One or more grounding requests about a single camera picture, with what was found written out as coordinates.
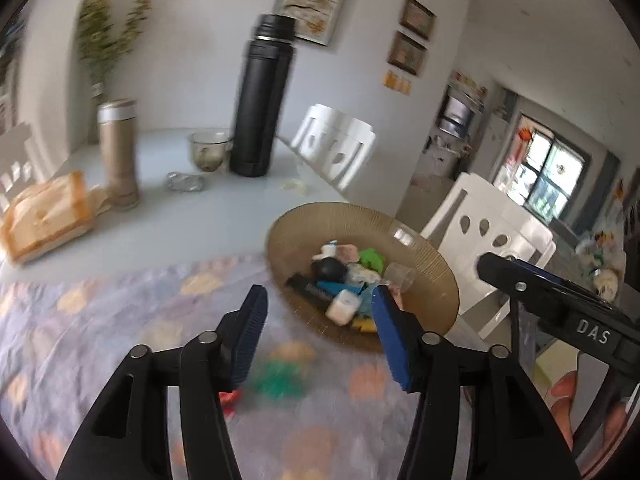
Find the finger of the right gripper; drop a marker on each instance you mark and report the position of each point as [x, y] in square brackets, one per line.
[550, 272]
[541, 292]

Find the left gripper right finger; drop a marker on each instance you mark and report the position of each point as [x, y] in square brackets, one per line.
[513, 433]

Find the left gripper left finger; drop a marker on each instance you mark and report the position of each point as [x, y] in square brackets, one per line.
[125, 433]

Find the person's right hand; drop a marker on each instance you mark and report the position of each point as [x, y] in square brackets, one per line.
[563, 392]

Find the white chair near right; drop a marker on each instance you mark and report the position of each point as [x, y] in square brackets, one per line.
[475, 218]

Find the white chair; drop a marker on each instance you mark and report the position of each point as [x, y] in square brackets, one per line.
[16, 166]
[333, 144]
[475, 218]

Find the brown ribbed glass bowl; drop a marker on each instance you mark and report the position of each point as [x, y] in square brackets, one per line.
[311, 232]

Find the red boy figurine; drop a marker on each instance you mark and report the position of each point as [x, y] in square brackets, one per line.
[229, 402]

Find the clear plastic cup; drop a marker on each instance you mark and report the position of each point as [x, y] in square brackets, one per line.
[400, 275]

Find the bright green toy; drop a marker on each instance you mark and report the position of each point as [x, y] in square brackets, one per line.
[372, 260]

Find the green crystal toy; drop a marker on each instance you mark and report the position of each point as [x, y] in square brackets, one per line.
[278, 379]

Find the black round toy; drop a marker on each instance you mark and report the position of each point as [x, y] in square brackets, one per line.
[328, 269]

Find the white chair far right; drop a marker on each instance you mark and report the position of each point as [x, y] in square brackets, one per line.
[333, 144]

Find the orange tissue pack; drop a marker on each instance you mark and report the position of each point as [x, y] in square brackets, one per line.
[46, 216]

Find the framed picture lower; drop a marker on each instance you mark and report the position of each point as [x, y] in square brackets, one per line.
[407, 54]

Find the framed picture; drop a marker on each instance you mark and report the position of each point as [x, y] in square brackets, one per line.
[417, 19]
[407, 54]

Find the small metal dish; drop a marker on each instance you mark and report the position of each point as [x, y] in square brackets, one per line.
[184, 183]

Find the framed picture upper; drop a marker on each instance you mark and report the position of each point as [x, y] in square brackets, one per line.
[417, 19]

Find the white chair far left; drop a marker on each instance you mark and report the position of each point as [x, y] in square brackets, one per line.
[16, 166]

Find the small glass cup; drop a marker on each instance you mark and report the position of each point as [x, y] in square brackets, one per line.
[209, 148]

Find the gold thermos bottle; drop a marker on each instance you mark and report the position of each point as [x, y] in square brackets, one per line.
[117, 122]

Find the tall black thermos flask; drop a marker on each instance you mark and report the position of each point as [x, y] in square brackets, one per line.
[267, 61]

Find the flower vase with plant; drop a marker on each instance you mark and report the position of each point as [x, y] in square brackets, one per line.
[101, 47]

